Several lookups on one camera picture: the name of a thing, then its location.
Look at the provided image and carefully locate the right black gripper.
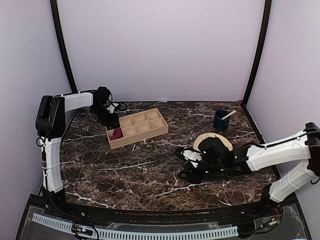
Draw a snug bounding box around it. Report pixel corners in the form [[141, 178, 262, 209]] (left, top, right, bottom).
[[177, 157, 225, 185]]

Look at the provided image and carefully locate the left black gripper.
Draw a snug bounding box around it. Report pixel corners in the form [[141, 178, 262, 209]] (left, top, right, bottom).
[[90, 104, 118, 128]]

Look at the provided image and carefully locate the maroon striped sock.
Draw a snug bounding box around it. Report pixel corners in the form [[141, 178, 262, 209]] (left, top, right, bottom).
[[109, 128, 123, 141]]

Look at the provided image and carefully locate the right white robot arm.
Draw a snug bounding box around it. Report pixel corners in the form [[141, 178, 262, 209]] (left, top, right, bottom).
[[175, 122, 320, 217]]

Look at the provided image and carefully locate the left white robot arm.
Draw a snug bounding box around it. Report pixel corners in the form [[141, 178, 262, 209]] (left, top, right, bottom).
[[35, 86, 120, 194]]

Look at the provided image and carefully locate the wooden compartment tray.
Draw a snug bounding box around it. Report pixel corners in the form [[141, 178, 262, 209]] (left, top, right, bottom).
[[106, 108, 169, 149]]

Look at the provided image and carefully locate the round painted wooden plate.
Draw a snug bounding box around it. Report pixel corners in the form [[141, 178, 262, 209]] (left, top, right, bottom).
[[193, 132, 234, 151]]

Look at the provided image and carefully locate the dark blue mug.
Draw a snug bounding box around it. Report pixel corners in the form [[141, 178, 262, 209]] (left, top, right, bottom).
[[213, 109, 231, 131]]

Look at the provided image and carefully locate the wooden stick in mug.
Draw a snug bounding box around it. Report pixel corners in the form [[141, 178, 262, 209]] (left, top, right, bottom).
[[221, 110, 237, 120]]

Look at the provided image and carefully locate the small circuit board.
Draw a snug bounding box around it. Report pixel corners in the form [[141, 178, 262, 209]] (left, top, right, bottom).
[[71, 224, 93, 236]]

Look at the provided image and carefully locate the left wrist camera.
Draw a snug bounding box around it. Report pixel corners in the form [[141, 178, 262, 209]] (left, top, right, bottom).
[[106, 103, 121, 114]]

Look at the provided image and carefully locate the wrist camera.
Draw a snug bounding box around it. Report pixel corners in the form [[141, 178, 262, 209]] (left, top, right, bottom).
[[106, 103, 121, 114], [175, 147, 203, 168]]

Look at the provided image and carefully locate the left camera black cable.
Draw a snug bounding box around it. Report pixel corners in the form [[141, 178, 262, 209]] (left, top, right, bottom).
[[107, 93, 128, 112]]

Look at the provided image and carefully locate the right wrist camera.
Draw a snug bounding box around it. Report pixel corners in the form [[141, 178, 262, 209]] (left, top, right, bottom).
[[175, 147, 203, 168]]

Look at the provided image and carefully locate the black front rail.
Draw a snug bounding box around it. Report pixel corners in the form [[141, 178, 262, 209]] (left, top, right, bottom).
[[23, 194, 275, 226]]

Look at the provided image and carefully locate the white slotted cable duct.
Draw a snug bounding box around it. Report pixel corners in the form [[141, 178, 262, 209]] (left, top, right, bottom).
[[31, 213, 239, 240]]

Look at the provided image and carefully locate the left black frame post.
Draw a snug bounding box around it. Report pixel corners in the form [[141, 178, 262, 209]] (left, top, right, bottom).
[[49, 0, 79, 94]]

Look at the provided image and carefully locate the black frame post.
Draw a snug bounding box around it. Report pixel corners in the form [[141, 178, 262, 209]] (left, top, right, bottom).
[[241, 0, 272, 109], [49, 0, 79, 94]]

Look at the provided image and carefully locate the right black frame post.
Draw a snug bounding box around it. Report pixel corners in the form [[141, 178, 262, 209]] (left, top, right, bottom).
[[241, 0, 272, 109]]

